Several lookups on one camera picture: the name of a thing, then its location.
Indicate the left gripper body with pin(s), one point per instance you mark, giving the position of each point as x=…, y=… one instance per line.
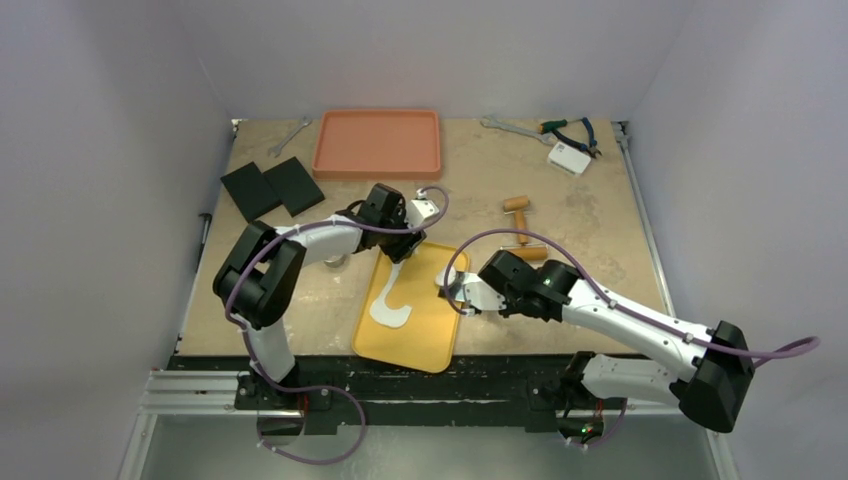
x=395, y=244

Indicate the round cut dough wrapper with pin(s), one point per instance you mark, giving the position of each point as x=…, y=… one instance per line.
x=446, y=276

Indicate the metal ring cutter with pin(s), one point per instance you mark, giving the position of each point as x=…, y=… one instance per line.
x=336, y=261

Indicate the yellow tray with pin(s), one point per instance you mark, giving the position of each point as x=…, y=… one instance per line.
x=403, y=321

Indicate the wooden dough roller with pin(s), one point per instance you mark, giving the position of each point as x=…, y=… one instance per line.
x=523, y=247

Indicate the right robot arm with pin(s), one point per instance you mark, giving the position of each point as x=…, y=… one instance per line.
x=700, y=370

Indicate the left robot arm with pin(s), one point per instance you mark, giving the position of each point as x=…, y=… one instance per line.
x=257, y=281

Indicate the pink tray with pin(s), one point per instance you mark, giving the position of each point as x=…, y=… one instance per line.
x=378, y=144

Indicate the black block right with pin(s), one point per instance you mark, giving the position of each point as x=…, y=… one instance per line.
x=295, y=188

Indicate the black block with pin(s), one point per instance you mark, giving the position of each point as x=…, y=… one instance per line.
x=295, y=188
x=250, y=191

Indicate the left silver wrench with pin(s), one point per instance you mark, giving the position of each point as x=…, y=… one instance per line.
x=276, y=150

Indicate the silver wrench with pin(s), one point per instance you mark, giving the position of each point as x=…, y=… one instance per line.
x=276, y=150
x=491, y=122

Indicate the black block left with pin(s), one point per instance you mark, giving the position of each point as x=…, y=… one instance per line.
x=250, y=191

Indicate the right silver wrench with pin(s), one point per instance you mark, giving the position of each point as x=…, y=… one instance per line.
x=491, y=122

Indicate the white small box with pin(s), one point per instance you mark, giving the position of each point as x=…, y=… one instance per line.
x=568, y=159

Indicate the green blue pliers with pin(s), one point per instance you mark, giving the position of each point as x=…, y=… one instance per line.
x=559, y=128

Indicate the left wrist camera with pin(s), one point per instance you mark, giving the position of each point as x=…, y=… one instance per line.
x=420, y=210

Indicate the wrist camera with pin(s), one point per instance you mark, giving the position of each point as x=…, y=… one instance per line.
x=474, y=296
x=420, y=210

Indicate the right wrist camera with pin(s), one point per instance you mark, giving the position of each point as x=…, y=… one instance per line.
x=474, y=296

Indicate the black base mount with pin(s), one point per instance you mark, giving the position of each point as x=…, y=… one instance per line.
x=537, y=393

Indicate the aluminium frame rail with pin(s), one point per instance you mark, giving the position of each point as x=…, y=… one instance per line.
x=188, y=427

